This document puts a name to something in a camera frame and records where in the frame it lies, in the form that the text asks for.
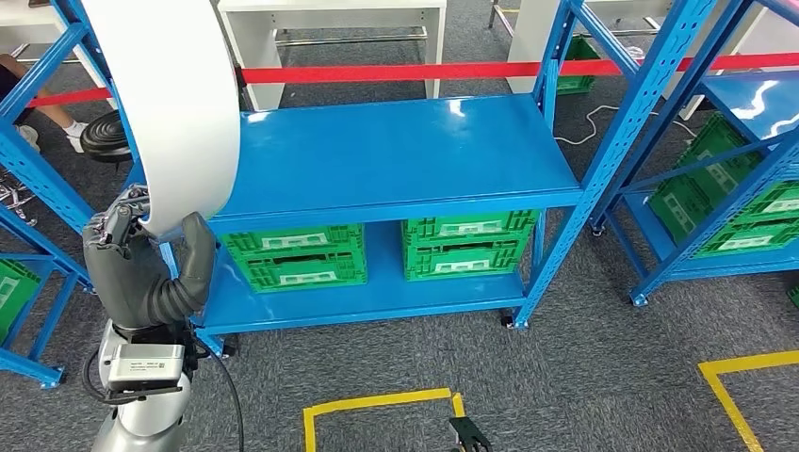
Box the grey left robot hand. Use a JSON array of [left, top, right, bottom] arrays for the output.
[[82, 185, 218, 330]]

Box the white curved plastic part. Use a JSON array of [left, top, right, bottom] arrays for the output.
[[81, 0, 242, 239]]

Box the red barrier belt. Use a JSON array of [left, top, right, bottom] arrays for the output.
[[239, 52, 799, 87], [26, 86, 115, 110]]

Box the black round stanchion base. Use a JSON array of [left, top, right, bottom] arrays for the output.
[[79, 110, 134, 166]]

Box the chrome stool base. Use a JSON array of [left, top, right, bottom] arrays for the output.
[[0, 169, 38, 228]]

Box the black stanchion post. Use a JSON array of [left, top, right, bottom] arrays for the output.
[[232, 60, 250, 112]]

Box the blue steel shelf rack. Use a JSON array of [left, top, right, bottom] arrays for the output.
[[0, 0, 719, 360], [586, 0, 799, 308], [0, 205, 95, 391]]

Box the dark right robot hand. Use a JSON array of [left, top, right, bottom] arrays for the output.
[[448, 416, 493, 452]]

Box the white floor cable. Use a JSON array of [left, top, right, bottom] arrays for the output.
[[552, 104, 699, 147]]

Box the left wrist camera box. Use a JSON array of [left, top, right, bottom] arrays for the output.
[[98, 339, 188, 400]]

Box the yellow floor tape square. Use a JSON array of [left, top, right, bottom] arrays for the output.
[[697, 349, 799, 452]]

